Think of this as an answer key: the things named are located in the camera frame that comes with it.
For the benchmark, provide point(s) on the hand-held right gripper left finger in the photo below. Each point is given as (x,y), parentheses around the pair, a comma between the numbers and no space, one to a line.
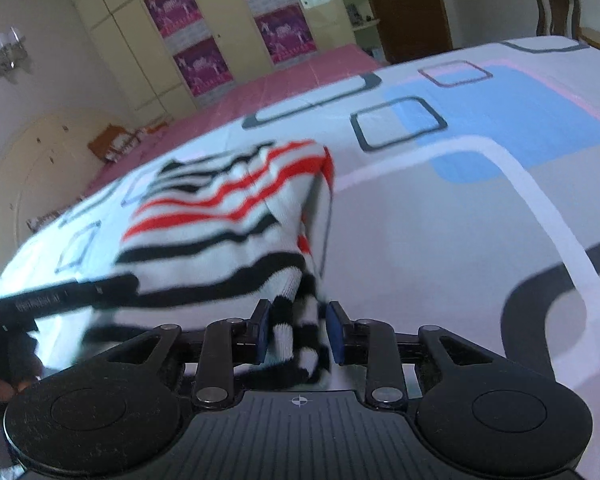
(262,332)

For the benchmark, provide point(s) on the purple wall poster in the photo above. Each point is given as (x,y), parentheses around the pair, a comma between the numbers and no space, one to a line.
(202,67)
(285,35)
(172,7)

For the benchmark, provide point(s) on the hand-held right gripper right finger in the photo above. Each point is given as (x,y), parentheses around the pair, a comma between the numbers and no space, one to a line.
(336,335)

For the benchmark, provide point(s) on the brown wooden chair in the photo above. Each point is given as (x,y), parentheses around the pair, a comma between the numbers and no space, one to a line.
(542,10)

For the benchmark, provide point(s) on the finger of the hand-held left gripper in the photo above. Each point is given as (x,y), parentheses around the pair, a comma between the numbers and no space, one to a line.
(80,295)

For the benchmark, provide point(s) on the brown wooden door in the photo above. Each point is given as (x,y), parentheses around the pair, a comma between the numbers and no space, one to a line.
(410,10)

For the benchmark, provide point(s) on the striped knit sweater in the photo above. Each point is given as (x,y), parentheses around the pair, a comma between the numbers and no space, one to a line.
(220,240)

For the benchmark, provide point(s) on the cream corner shelf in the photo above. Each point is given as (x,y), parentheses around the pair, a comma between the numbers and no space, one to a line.
(352,10)

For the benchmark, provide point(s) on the small brown wooden stool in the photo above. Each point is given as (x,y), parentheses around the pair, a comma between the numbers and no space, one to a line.
(105,142)

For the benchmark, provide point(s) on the wall lamp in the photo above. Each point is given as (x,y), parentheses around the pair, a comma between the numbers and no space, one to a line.
(7,52)

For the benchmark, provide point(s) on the cream arched headboard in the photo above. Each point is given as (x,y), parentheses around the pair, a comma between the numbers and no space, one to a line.
(40,170)

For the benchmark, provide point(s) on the cream wardrobe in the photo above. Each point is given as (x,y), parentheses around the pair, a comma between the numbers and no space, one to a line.
(240,25)

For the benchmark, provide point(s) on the patterned bed sheet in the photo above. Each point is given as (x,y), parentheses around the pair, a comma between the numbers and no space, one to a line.
(430,260)

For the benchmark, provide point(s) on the pink bed sheet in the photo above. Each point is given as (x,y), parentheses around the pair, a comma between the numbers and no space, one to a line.
(280,90)

